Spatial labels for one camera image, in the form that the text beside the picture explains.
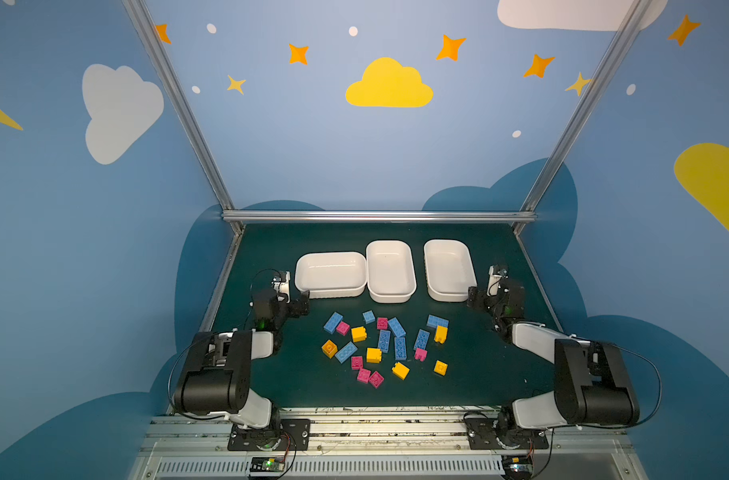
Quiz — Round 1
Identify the aluminium front rail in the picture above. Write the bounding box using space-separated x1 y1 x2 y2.
130 406 647 479

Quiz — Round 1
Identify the right green circuit board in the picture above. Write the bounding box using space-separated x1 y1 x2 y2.
502 456 534 479

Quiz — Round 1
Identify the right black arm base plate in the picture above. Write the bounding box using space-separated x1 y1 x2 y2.
463 416 550 450

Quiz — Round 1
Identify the middle white plastic bin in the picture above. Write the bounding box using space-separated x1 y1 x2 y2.
367 240 417 304

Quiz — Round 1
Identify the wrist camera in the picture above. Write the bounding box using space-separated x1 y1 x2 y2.
272 270 290 302
487 265 508 296

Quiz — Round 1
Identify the yellow lego brick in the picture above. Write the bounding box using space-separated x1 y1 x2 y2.
322 340 338 358
434 360 449 376
350 326 368 343
392 362 410 380
435 325 448 344
366 348 383 364

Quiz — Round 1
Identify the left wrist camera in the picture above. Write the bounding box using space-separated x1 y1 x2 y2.
272 270 290 302

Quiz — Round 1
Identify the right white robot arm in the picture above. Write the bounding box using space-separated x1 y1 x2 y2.
467 282 641 442

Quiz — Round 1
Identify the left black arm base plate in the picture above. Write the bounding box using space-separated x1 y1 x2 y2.
226 418 310 452

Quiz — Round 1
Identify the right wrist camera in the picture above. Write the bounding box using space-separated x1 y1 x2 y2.
487 265 508 296

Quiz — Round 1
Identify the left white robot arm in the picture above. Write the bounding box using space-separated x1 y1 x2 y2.
168 289 310 431

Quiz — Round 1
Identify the right white plastic bin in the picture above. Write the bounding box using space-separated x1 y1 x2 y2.
424 239 477 303

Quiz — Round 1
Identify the green circuit board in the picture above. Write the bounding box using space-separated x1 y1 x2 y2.
502 456 534 479
248 457 286 475

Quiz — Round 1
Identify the left white plastic bin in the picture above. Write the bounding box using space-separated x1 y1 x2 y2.
294 252 368 299

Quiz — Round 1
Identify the left green circuit board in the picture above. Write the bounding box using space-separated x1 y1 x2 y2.
248 457 286 475

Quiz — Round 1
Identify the blue long lego brick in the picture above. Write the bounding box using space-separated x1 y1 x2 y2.
395 337 408 362
388 318 407 338
324 312 342 334
378 330 392 353
414 329 431 350
334 342 358 364

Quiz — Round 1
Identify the pink small lego brick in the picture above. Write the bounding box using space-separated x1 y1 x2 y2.
336 321 350 335

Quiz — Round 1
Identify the white plastic bin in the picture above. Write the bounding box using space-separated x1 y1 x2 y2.
294 252 368 299
367 240 417 304
424 239 477 303

